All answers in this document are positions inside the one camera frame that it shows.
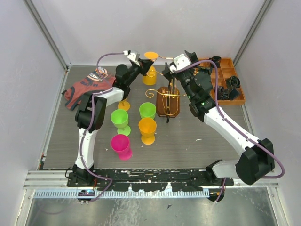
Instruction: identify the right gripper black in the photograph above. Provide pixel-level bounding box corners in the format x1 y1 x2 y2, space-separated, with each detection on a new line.
162 51 199 101

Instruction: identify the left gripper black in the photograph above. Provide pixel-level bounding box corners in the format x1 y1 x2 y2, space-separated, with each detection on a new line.
126 58 153 86

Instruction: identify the orange wine glass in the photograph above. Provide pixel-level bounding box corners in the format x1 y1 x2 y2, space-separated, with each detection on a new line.
143 51 158 86
117 99 130 111
138 117 157 145

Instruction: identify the gold wire wine glass rack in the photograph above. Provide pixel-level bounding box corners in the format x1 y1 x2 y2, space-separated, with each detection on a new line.
145 56 185 123

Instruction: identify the green wine glass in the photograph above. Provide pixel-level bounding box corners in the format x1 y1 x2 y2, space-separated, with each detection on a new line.
139 102 156 119
110 109 131 136

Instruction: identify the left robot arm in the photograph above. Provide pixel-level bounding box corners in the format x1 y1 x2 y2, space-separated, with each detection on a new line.
69 59 153 186

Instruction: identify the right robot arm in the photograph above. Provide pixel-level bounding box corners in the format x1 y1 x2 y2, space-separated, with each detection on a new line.
162 52 275 186

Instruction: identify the orange wine glass front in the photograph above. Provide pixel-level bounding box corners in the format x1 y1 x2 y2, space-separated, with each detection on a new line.
138 117 157 145

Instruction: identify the pink wine glass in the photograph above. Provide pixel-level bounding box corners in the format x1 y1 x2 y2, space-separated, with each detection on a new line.
111 134 132 161

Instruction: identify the dark rolled sock upper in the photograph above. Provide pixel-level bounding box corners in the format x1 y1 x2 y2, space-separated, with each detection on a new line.
209 56 222 68

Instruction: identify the dark rolled sock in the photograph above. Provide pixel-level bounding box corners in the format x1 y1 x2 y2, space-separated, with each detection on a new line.
209 56 222 68
225 76 240 88
217 86 240 101

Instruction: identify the wooden compartment tray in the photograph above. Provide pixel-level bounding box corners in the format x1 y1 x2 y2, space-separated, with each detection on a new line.
195 57 246 106

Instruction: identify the dark rolled sock right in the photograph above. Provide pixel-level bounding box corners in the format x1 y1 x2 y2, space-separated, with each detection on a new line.
225 76 240 88

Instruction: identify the red printed t-shirt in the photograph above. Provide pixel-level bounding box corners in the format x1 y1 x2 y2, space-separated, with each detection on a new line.
62 66 115 111

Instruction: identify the dark rolled sock lower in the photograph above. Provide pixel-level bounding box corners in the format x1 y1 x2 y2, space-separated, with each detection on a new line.
217 86 240 101

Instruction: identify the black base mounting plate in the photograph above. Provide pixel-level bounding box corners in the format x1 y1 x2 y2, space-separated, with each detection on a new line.
65 168 223 192

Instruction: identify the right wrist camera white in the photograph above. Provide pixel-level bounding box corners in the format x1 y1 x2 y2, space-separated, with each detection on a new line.
169 54 190 73

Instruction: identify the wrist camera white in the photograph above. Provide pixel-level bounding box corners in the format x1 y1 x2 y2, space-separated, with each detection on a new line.
123 50 140 65
169 54 190 73

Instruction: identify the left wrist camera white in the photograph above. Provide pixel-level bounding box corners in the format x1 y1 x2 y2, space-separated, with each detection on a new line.
123 50 140 65

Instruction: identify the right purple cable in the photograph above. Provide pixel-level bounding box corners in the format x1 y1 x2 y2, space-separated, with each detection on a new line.
175 59 285 204

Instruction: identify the purple cable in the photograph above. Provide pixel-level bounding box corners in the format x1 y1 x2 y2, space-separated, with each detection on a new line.
79 51 129 203
175 59 285 204

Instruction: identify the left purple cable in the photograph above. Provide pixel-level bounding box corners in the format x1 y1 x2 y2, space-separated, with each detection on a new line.
79 51 129 203

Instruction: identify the grey slotted cable duct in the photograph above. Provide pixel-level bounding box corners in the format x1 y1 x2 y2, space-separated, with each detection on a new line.
33 189 210 199

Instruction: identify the aluminium rail front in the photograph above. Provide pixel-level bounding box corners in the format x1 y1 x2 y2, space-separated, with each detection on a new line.
23 169 279 188

